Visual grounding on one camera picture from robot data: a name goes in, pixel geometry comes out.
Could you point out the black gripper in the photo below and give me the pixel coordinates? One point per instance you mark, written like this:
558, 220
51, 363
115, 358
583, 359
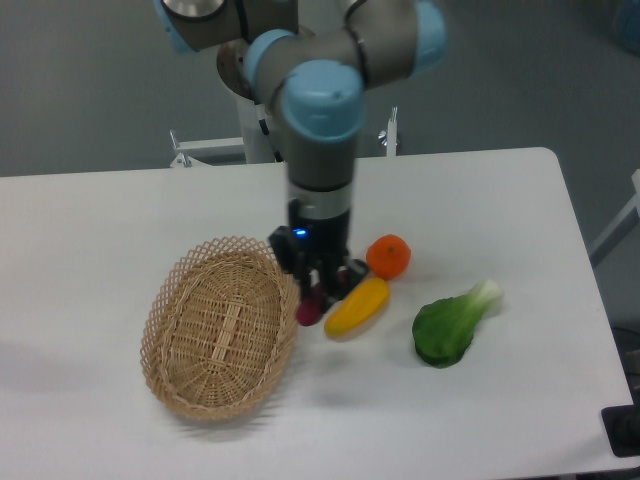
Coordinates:
325, 237

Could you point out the purple sweet potato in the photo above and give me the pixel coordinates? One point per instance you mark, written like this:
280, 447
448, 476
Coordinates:
312, 308

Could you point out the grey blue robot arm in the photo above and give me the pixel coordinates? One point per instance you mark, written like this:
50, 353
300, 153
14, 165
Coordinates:
406, 37

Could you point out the woven wicker basket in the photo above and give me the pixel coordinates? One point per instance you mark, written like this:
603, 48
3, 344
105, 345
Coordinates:
220, 331

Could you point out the yellow mango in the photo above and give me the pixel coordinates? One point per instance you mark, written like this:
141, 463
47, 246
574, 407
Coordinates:
366, 301

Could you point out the orange tangerine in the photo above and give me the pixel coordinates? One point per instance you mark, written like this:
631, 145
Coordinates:
388, 257

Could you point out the green bok choy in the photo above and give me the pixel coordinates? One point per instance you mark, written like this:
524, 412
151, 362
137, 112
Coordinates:
443, 330

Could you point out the black device at table edge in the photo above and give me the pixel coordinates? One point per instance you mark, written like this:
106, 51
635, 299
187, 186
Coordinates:
622, 428

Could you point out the white frame at right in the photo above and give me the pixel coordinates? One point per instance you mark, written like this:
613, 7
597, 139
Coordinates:
620, 226

